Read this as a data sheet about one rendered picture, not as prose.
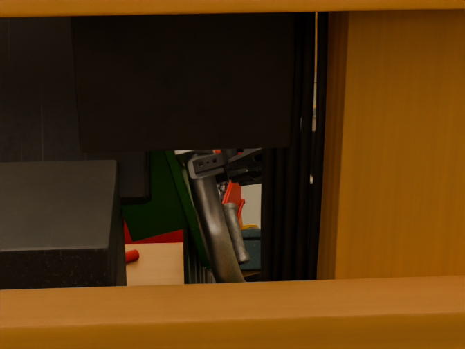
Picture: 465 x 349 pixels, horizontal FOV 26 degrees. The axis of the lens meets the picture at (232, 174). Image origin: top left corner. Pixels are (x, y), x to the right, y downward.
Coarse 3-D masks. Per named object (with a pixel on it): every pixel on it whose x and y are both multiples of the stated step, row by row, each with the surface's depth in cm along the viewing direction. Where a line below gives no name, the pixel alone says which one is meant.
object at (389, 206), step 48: (336, 48) 73; (384, 48) 69; (432, 48) 70; (336, 96) 74; (384, 96) 71; (432, 96) 71; (336, 144) 74; (384, 144) 73; (432, 144) 73; (336, 192) 75; (384, 192) 74; (432, 192) 75; (336, 240) 76; (384, 240) 76; (432, 240) 77
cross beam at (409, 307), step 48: (48, 288) 77; (96, 288) 76; (144, 288) 76; (192, 288) 76; (240, 288) 76; (288, 288) 76; (336, 288) 76; (384, 288) 76; (432, 288) 76; (0, 336) 72; (48, 336) 73; (96, 336) 73; (144, 336) 73; (192, 336) 73; (240, 336) 74; (288, 336) 74; (336, 336) 74; (384, 336) 74; (432, 336) 75
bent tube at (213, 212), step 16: (192, 192) 110; (208, 192) 109; (208, 208) 109; (208, 224) 108; (224, 224) 109; (208, 240) 109; (224, 240) 109; (208, 256) 109; (224, 256) 109; (224, 272) 110; (240, 272) 111
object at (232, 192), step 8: (216, 152) 180; (240, 152) 180; (224, 184) 178; (232, 184) 169; (224, 192) 176; (232, 192) 169; (240, 192) 182; (224, 200) 164; (232, 200) 173; (240, 200) 182; (240, 208) 181; (128, 232) 167; (176, 232) 165; (128, 240) 167; (144, 240) 167; (152, 240) 167; (160, 240) 166; (168, 240) 166; (176, 240) 166
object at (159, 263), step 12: (144, 252) 153; (156, 252) 153; (168, 252) 153; (180, 252) 153; (132, 264) 150; (144, 264) 150; (156, 264) 150; (168, 264) 150; (180, 264) 150; (132, 276) 147; (144, 276) 147; (156, 276) 147; (168, 276) 147; (180, 276) 147
